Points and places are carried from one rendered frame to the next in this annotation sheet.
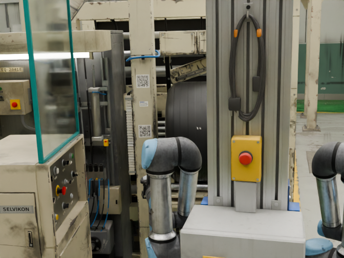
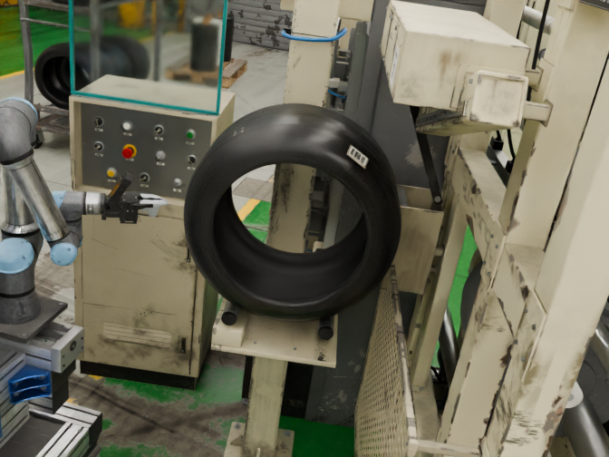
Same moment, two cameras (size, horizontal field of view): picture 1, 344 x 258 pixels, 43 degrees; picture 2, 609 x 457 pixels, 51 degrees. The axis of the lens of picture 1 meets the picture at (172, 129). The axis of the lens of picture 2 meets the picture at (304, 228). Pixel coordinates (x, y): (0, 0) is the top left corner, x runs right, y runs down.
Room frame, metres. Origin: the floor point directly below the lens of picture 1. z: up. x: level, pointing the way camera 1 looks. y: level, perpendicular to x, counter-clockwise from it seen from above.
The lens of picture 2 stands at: (2.48, -1.83, 1.94)
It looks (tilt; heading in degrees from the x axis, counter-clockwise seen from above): 25 degrees down; 86
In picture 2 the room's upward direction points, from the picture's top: 8 degrees clockwise
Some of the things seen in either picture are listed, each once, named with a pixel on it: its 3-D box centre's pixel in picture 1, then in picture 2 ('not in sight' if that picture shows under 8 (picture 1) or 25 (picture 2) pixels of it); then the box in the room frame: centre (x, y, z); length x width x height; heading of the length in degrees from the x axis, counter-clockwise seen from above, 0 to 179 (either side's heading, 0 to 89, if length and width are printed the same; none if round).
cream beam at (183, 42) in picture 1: (209, 42); (439, 51); (2.84, -0.25, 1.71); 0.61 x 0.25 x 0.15; 86
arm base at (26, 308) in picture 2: not in sight; (15, 297); (1.73, -0.08, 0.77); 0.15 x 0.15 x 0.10
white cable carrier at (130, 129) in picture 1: (131, 134); not in sight; (2.53, 0.24, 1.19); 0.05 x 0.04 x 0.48; 176
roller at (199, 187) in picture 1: (190, 186); (238, 288); (2.42, -0.10, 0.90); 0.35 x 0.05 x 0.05; 86
